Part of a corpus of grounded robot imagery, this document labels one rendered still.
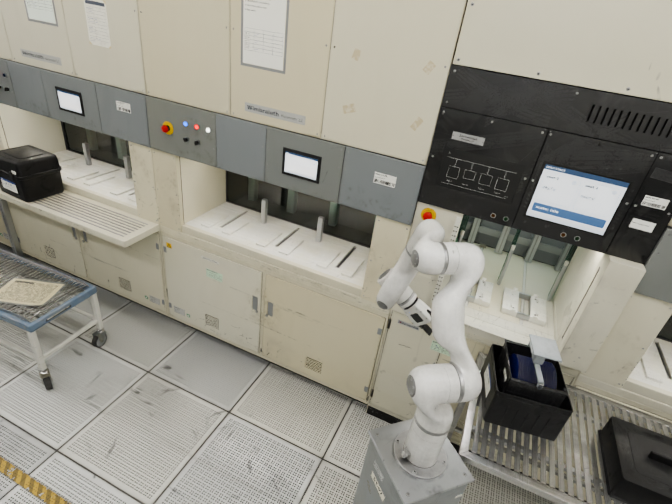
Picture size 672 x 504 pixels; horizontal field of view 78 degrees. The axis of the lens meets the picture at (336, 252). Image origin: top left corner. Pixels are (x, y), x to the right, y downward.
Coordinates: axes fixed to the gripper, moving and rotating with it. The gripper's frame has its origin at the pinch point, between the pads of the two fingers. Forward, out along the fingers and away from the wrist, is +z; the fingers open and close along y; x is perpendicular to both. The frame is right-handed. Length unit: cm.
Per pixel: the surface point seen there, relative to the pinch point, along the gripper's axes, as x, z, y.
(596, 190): 49, -6, 62
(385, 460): -54, 10, -2
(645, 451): 1, 73, 41
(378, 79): 43, -91, 27
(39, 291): -70, -141, -156
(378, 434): -46.4, 6.3, -8.3
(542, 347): 8.1, 25.7, 30.3
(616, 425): 7, 67, 34
